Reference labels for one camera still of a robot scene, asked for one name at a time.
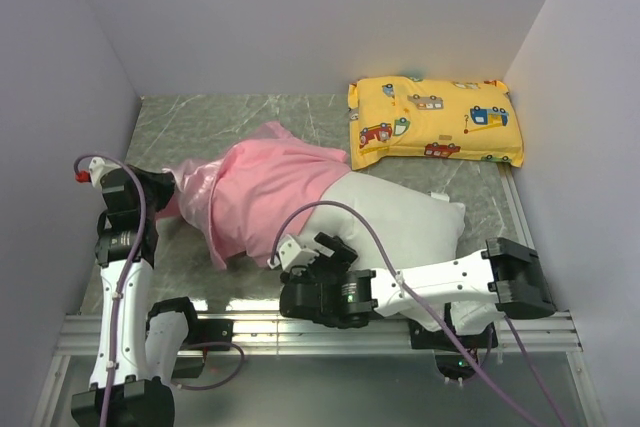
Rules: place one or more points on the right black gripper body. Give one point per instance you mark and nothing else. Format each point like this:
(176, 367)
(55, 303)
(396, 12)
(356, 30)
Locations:
(312, 276)

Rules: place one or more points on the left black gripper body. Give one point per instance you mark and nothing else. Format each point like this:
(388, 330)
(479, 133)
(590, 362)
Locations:
(158, 190)

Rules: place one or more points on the white pillow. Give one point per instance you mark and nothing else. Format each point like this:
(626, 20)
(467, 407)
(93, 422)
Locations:
(414, 228)

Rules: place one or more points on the pink pillowcase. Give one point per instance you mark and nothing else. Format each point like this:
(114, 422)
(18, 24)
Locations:
(240, 200)

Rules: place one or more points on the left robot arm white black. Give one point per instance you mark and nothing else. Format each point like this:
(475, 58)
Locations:
(130, 384)

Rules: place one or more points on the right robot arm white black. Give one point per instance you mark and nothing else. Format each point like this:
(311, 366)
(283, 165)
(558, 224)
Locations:
(504, 279)

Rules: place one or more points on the yellow cartoon car pillow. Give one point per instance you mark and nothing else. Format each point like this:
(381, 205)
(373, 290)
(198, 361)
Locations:
(400, 116)

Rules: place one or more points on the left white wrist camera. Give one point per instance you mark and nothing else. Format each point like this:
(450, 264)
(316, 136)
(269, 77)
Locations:
(93, 173)

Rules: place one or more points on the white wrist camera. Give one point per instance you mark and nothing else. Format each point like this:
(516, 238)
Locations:
(291, 252)
(93, 173)

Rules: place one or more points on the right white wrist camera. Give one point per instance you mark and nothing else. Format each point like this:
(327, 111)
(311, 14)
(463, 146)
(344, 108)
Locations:
(291, 252)

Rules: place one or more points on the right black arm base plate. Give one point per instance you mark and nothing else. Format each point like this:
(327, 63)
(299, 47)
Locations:
(450, 363)

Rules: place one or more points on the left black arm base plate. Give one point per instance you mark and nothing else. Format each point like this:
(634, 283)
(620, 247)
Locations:
(215, 337)

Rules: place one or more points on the aluminium rail frame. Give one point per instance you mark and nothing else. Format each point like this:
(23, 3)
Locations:
(287, 372)

